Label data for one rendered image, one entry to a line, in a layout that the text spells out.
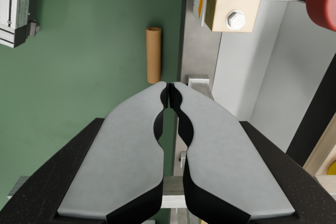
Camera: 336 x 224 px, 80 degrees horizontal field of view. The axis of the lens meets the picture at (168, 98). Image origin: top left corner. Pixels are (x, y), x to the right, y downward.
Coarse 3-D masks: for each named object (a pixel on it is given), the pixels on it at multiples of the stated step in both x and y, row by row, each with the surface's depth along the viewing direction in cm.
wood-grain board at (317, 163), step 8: (328, 128) 32; (328, 136) 32; (320, 144) 33; (328, 144) 32; (312, 152) 35; (320, 152) 33; (328, 152) 32; (312, 160) 35; (320, 160) 33; (328, 160) 32; (304, 168) 37; (312, 168) 35; (320, 168) 33; (328, 168) 33
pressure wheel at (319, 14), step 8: (312, 0) 21; (320, 0) 20; (328, 0) 19; (312, 8) 21; (320, 8) 20; (328, 8) 19; (312, 16) 22; (320, 16) 21; (328, 16) 20; (320, 24) 22; (328, 24) 20
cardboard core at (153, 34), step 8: (152, 32) 101; (160, 32) 104; (152, 40) 104; (160, 40) 106; (152, 48) 106; (160, 48) 109; (152, 56) 108; (160, 56) 111; (152, 64) 111; (160, 64) 114; (152, 72) 113; (160, 72) 117; (152, 80) 116
